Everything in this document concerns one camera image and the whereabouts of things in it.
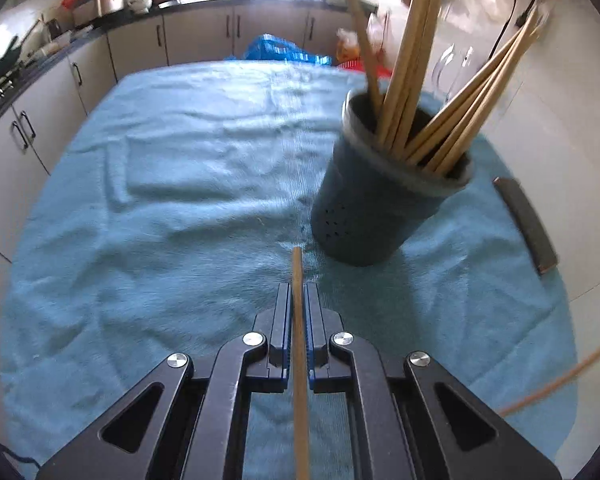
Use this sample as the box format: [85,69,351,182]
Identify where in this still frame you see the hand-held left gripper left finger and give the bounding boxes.
[34,283,294,480]

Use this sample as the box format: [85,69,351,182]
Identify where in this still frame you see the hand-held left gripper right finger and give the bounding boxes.
[304,283,564,480]

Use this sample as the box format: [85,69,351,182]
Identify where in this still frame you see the wooden chopstick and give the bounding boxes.
[291,247,311,480]
[497,332,600,417]

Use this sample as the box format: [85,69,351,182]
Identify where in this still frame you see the dark grey chopstick holder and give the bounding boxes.
[310,89,476,267]

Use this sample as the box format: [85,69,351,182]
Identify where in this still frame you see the bundle of chopsticks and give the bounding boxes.
[332,0,552,179]

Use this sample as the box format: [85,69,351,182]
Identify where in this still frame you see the blue towel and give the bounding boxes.
[0,60,582,480]

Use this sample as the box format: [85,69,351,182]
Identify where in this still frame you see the black smartphone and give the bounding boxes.
[492,177,560,275]

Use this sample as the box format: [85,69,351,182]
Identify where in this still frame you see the red basin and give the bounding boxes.
[337,57,396,79]

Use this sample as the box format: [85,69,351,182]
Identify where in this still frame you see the blue plastic bag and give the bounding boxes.
[244,34,334,66]

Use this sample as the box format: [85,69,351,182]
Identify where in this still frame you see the orange container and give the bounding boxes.
[336,29,369,61]

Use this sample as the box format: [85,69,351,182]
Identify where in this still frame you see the glass mug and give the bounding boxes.
[431,42,482,102]

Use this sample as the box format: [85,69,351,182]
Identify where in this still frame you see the lower kitchen cabinets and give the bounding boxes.
[0,0,382,263]

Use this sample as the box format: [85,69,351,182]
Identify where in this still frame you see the black countertop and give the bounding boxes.
[0,0,378,133]

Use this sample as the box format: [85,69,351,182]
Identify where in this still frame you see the steel cooking container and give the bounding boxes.
[75,0,126,24]

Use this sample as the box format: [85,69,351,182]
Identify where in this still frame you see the thin black cable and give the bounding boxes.
[0,441,37,467]

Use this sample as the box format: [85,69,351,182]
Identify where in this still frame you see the black power cable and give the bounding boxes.
[495,0,539,52]

